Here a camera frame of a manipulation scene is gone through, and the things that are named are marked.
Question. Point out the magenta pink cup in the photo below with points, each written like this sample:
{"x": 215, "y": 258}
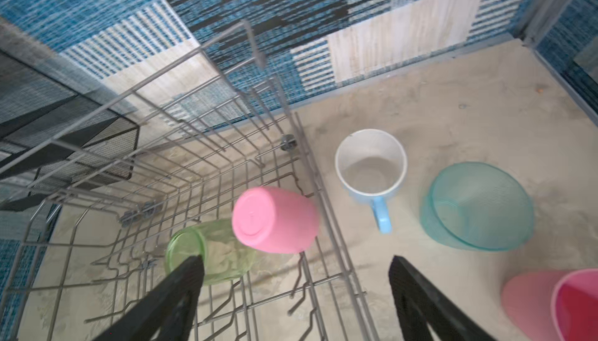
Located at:
{"x": 553, "y": 304}

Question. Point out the grey wire dish rack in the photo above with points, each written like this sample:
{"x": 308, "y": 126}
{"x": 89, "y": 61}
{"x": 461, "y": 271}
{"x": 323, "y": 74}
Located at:
{"x": 214, "y": 121}

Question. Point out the teal translucent cup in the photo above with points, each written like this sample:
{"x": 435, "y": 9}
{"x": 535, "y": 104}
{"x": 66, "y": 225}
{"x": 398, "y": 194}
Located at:
{"x": 479, "y": 207}

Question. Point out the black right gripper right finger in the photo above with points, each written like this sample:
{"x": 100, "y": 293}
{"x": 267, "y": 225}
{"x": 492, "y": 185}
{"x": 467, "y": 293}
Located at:
{"x": 422, "y": 308}

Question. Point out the black mesh shelf unit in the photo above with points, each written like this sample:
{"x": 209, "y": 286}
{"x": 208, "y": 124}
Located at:
{"x": 58, "y": 138}

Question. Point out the green translucent cup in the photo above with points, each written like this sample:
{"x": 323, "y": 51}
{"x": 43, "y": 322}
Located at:
{"x": 224, "y": 256}

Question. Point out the light blue mug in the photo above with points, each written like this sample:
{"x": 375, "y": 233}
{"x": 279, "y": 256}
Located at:
{"x": 372, "y": 165}

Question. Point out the pink plastic cup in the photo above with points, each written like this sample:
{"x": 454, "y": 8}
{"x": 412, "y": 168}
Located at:
{"x": 275, "y": 220}

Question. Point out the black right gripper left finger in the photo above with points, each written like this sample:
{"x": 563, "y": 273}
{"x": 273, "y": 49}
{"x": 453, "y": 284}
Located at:
{"x": 168, "y": 311}

